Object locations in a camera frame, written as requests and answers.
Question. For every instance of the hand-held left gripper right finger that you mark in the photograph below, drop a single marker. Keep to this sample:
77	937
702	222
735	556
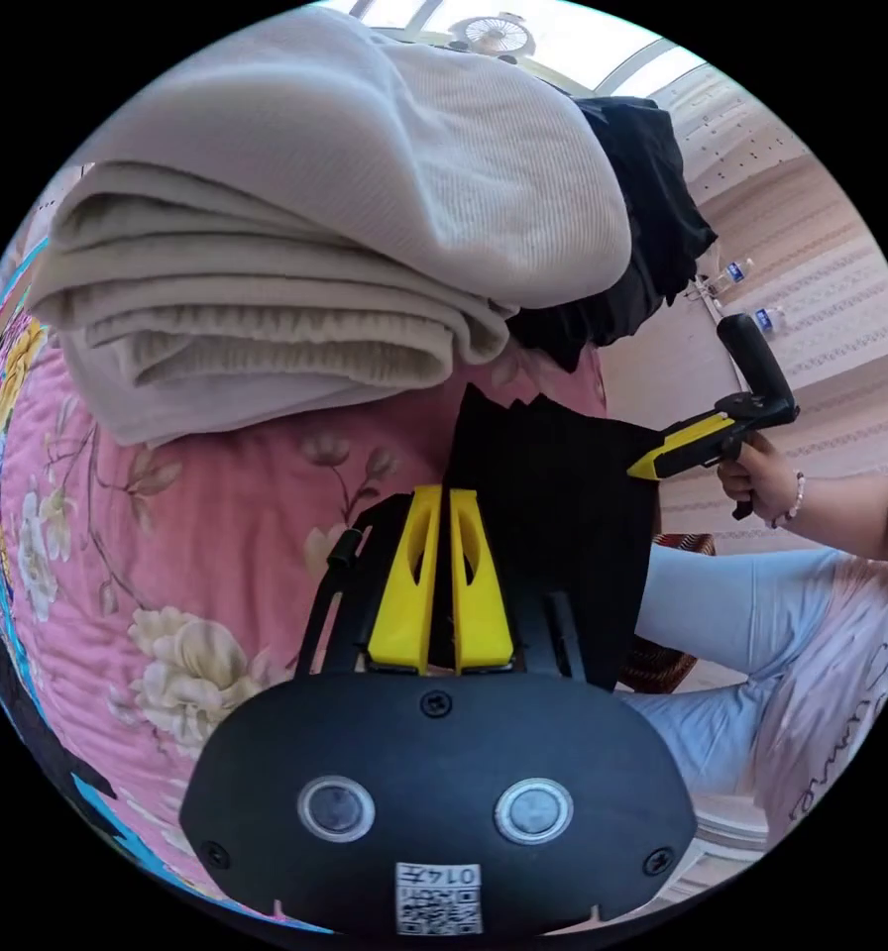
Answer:
481	617

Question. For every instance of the pile of clothes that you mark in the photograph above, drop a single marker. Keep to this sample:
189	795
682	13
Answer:
325	245

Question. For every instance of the black long pants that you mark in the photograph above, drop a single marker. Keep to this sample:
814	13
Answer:
563	520

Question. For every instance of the person's right hand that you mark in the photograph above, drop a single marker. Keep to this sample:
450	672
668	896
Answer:
767	483

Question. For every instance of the clear plastic water bottle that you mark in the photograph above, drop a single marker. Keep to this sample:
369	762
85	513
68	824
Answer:
734	273
769	318

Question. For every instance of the bed with pink floral quilt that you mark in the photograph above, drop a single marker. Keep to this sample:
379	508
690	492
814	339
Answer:
228	535

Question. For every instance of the person's body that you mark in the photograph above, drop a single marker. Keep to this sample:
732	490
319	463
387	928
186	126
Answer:
771	631

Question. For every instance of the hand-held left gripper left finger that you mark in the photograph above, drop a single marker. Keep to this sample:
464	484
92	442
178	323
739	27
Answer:
403	594

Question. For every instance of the fan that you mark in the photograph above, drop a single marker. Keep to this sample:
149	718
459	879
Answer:
497	36

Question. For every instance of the person's right forearm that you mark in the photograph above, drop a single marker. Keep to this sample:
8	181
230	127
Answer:
860	513

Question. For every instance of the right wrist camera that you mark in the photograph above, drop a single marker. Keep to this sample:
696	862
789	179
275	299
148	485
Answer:
752	357

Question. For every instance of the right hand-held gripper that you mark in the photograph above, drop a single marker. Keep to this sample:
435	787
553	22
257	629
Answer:
767	414

